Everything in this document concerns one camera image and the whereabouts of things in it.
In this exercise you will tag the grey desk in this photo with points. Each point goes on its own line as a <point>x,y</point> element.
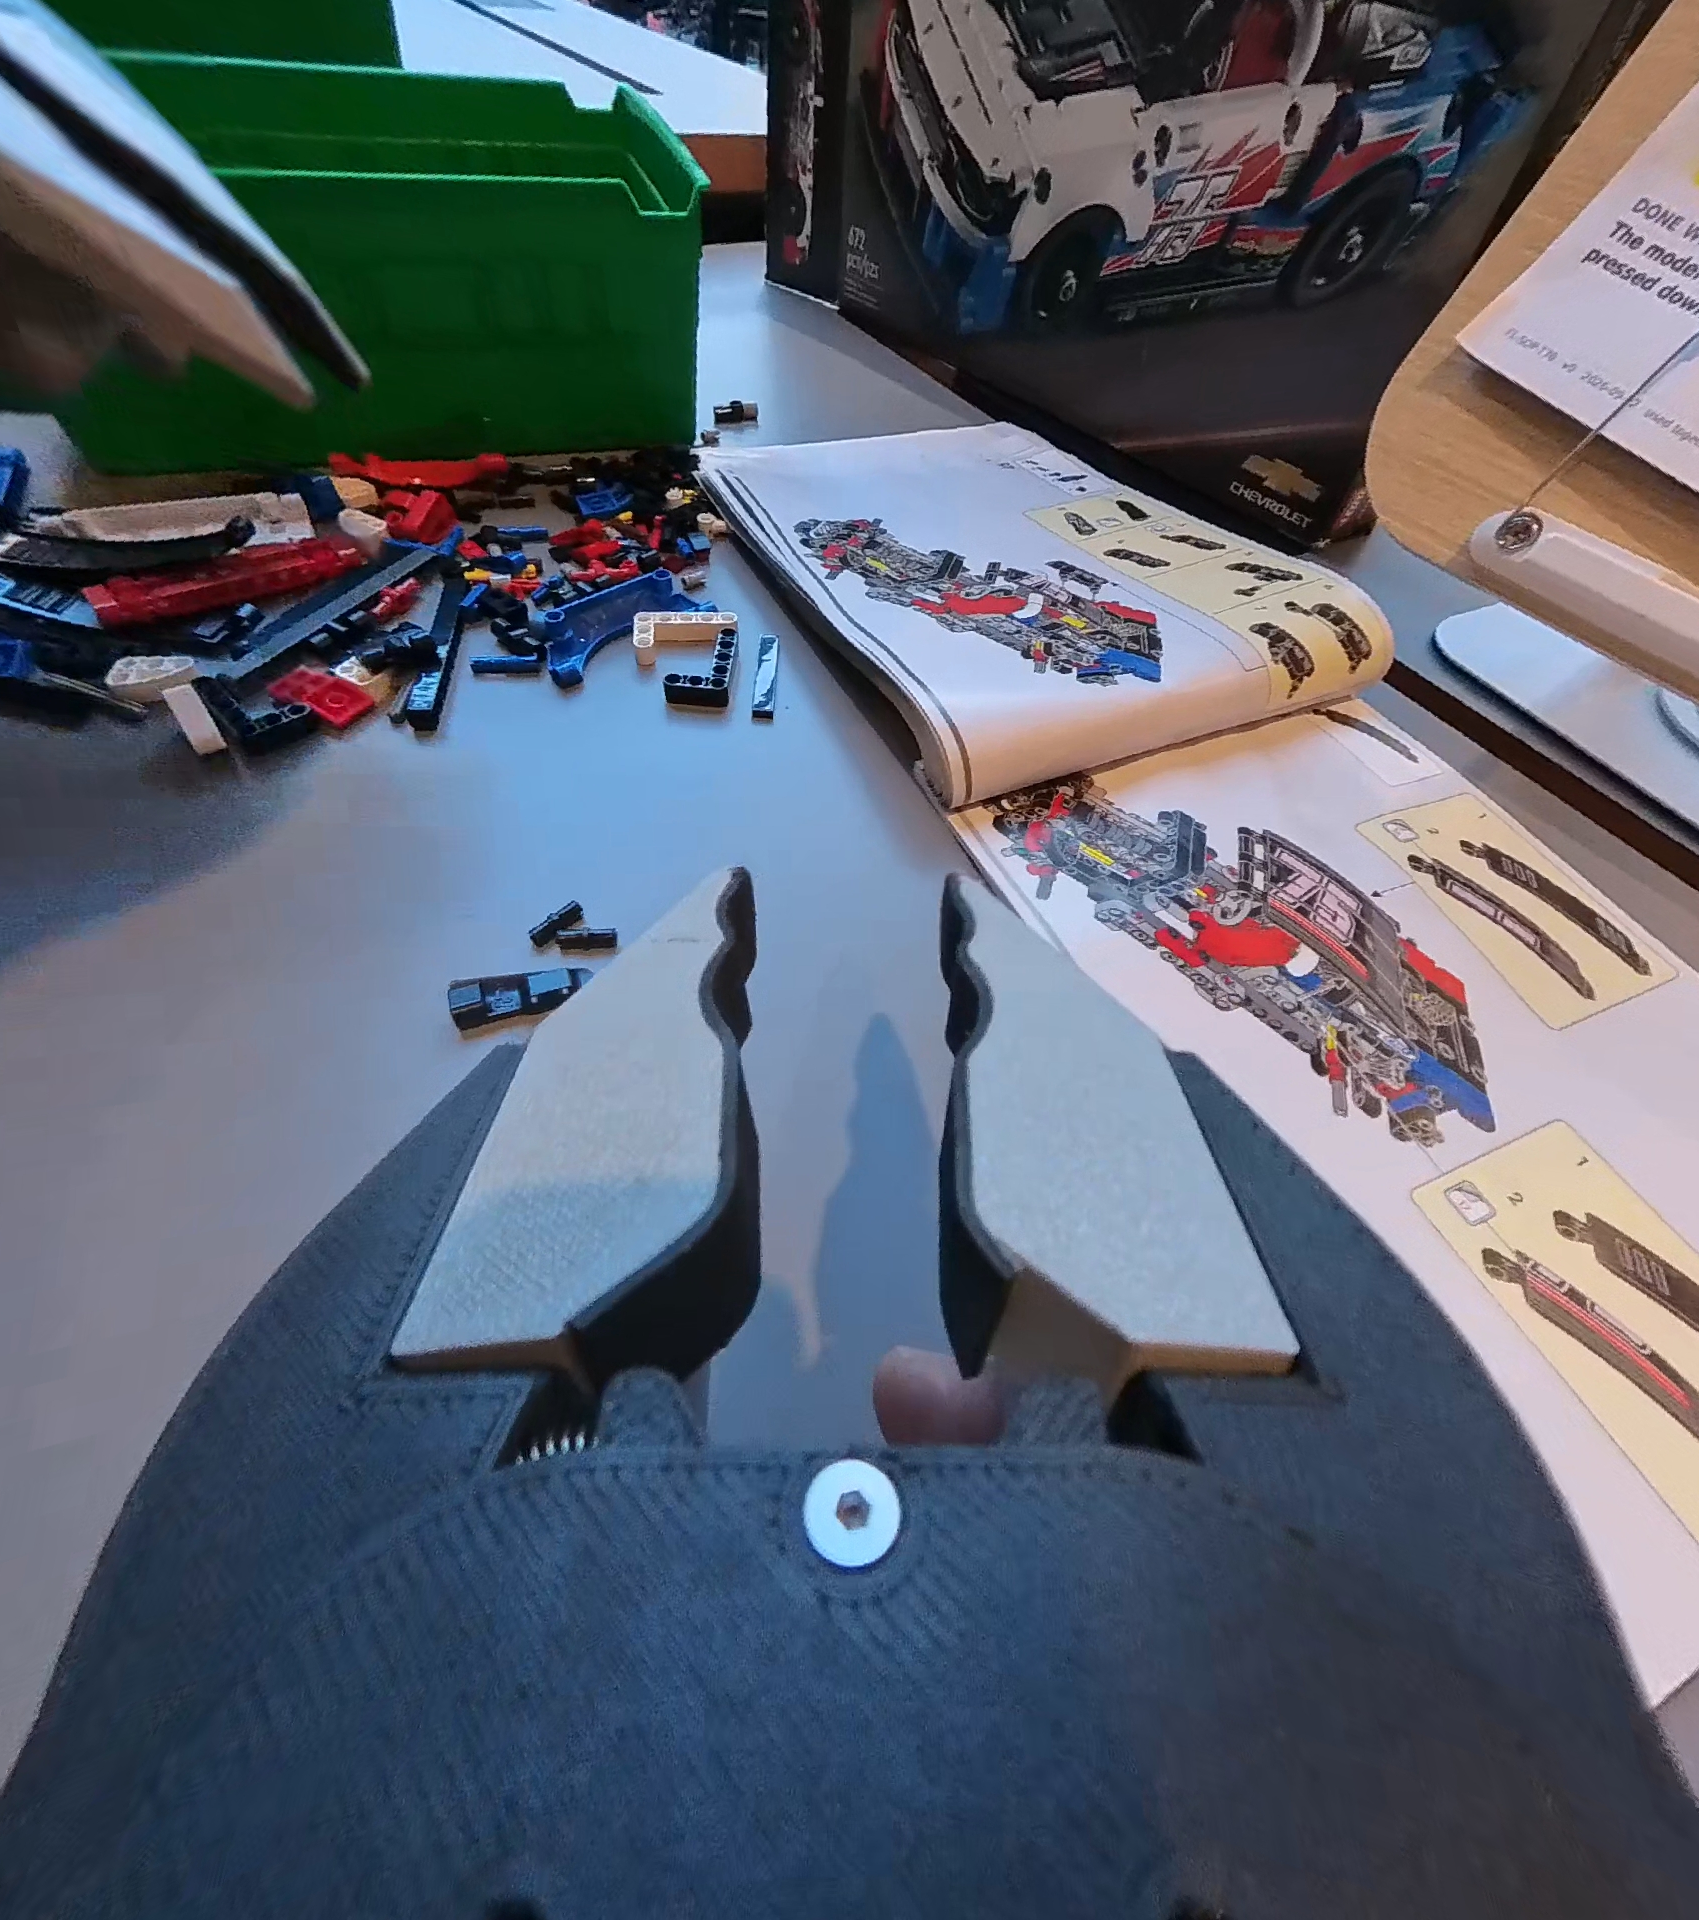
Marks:
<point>265,1126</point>

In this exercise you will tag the black toy car box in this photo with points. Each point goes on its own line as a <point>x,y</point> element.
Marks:
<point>1091,405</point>

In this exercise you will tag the building instruction booklet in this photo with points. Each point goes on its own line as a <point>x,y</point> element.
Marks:
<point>1031,707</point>

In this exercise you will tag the printed paper sheet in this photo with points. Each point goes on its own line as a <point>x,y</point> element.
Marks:
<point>1689,390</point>

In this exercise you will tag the green plastic bin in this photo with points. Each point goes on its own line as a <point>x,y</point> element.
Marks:
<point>458,301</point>

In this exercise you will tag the blue curved arch panel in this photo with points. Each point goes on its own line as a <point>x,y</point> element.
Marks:
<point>586,628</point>

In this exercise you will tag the white ledge bar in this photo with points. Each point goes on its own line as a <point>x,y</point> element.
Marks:
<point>1644,601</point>

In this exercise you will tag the black pin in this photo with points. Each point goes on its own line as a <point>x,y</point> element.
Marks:
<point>558,923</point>
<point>589,943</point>

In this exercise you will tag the wooden document board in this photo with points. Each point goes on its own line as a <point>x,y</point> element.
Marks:
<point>1434,434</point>

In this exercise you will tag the black connector block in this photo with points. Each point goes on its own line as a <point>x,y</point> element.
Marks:
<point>512,997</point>

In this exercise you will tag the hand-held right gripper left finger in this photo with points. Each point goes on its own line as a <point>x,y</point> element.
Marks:
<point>579,1185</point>

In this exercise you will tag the pile of toy building bricks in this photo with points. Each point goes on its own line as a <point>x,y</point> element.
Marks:
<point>235,578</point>

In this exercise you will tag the black flat strip piece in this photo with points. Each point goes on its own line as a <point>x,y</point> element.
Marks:
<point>763,679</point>

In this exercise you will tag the black L-shaped beam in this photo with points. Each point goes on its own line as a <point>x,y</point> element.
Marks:
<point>722,667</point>

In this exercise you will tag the white L-shaped beam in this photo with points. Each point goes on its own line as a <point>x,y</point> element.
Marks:
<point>677,618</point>

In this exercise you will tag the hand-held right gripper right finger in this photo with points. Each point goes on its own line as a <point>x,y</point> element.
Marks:
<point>1117,1185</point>

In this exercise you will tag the person's right hand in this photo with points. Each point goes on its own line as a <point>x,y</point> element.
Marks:
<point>940,1403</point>

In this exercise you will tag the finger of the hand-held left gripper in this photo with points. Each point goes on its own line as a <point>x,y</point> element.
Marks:
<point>112,196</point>

